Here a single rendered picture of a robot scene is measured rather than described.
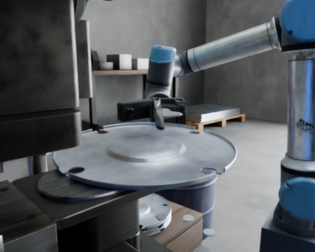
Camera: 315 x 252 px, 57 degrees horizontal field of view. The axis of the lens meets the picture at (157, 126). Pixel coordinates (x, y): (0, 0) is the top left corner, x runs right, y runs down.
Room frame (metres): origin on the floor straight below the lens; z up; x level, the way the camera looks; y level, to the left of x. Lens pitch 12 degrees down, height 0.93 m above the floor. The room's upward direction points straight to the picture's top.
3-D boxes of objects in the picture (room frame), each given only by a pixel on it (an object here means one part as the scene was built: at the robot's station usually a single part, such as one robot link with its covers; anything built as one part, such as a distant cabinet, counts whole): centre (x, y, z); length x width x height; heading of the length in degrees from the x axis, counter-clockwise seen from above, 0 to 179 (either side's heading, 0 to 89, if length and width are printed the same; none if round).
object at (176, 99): (0.73, -0.02, 0.81); 0.12 x 0.09 x 0.08; 5
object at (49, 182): (0.39, 0.06, 0.72); 0.25 x 0.14 x 0.14; 133
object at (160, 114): (0.62, -0.02, 0.82); 0.09 x 0.06 x 0.03; 5
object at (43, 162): (0.49, 0.21, 0.75); 0.03 x 0.03 x 0.10; 43
